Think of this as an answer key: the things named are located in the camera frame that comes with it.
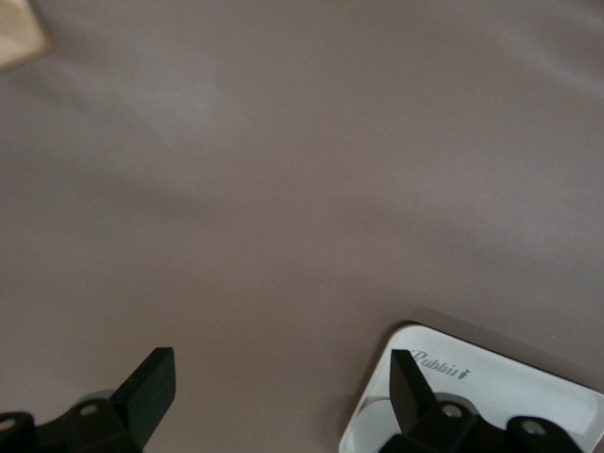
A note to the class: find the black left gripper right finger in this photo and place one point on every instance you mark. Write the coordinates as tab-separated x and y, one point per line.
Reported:
415	401

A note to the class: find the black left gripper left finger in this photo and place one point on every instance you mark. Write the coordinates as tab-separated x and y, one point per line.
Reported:
141	396

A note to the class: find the beige rabbit print tray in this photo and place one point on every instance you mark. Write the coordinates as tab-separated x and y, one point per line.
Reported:
519	382

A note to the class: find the brown table cover sheet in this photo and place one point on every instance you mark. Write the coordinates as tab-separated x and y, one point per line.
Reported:
283	189

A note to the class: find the wooden mug stand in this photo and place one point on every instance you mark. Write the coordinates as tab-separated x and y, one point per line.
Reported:
19	28

